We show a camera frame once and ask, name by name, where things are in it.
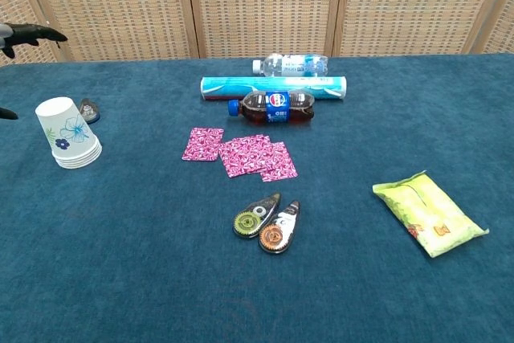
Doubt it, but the yellow green wet wipes pack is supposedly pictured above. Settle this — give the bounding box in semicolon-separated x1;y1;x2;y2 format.
372;169;490;259

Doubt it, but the teal cardboard tube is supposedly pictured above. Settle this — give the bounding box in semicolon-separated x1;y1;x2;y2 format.
199;75;348;102

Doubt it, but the cola bottle with blue cap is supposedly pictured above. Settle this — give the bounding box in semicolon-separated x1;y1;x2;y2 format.
227;90;316;125

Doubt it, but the green correction tape dispenser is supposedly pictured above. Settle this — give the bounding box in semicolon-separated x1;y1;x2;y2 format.
232;192;282;239

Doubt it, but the blue correction tape dispenser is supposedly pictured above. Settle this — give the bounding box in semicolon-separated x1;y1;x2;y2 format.
78;97;101;125

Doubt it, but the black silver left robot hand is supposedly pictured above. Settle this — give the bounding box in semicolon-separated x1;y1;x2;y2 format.
0;22;68;120

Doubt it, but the wicker folding screen panel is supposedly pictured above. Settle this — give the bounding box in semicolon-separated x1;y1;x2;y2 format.
185;0;345;59
332;0;514;57
18;0;200;63
481;0;514;55
0;0;62;67

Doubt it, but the pink patterned playing card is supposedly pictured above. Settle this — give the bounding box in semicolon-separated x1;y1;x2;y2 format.
182;127;225;162
259;141;300;182
218;137;259;179
230;135;276;175

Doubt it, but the blue table cloth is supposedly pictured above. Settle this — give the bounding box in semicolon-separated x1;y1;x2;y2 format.
0;52;514;343

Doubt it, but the clear plastic water bottle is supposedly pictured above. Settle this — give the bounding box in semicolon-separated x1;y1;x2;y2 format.
251;52;329;78

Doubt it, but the white floral paper cup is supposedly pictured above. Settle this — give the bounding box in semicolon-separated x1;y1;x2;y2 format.
35;96;100;158

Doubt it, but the orange correction tape dispenser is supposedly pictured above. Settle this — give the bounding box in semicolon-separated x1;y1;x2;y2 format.
258;199;301;255

